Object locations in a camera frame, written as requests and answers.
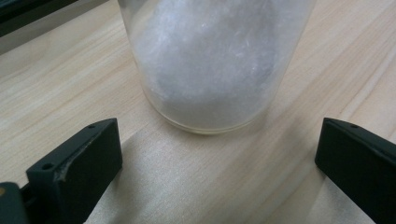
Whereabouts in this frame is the black curtain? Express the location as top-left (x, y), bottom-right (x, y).
top-left (0, 0), bottom-right (79, 37)

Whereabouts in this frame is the glass jar of white powder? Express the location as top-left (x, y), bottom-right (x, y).
top-left (117, 0), bottom-right (318, 135)

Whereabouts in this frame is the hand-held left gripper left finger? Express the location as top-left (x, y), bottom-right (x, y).
top-left (25, 118), bottom-right (123, 224)

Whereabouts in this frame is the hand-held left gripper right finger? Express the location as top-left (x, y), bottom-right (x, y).
top-left (314, 117), bottom-right (396, 224)

